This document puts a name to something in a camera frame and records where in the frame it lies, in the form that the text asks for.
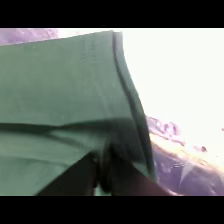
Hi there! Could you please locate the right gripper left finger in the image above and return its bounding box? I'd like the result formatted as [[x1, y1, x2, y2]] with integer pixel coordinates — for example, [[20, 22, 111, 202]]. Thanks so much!
[[37, 151, 102, 197]]

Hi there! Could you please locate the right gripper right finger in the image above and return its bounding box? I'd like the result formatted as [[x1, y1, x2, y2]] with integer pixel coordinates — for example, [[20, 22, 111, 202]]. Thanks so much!
[[105, 149, 172, 197]]

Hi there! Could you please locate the dark green garment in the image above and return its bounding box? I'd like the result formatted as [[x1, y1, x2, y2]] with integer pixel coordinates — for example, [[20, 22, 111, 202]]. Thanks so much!
[[0, 29, 158, 197]]

